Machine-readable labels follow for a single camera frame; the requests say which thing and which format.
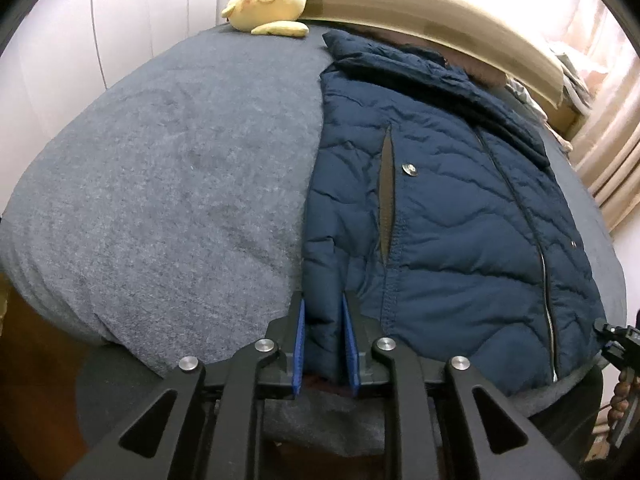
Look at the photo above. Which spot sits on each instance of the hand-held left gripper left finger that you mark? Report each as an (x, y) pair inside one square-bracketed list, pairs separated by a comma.
[(298, 345)]

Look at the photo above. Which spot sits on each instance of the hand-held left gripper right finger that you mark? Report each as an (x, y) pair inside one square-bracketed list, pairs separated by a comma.
[(350, 345)]

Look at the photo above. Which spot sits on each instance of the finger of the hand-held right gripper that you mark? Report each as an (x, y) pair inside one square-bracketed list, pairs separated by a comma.
[(620, 342)]

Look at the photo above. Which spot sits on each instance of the navy quilted puffer jacket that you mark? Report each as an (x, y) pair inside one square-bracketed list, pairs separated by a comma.
[(450, 235)]

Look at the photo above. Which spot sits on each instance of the pile of clothes and papers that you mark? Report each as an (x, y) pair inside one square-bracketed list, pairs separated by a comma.
[(575, 70)]

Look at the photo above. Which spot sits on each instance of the bed with grey sheet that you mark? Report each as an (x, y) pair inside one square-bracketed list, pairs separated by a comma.
[(160, 185)]

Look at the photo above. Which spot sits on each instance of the wooden nightstand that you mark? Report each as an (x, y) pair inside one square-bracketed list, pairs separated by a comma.
[(565, 117)]

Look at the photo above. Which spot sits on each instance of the beige curtain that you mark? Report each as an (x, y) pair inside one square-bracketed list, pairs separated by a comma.
[(610, 110)]

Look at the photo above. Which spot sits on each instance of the wooden headboard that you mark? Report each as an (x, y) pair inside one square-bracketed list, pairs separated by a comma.
[(425, 10)]

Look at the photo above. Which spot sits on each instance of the white wardrobe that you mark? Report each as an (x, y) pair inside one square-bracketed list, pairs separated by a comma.
[(100, 10)]

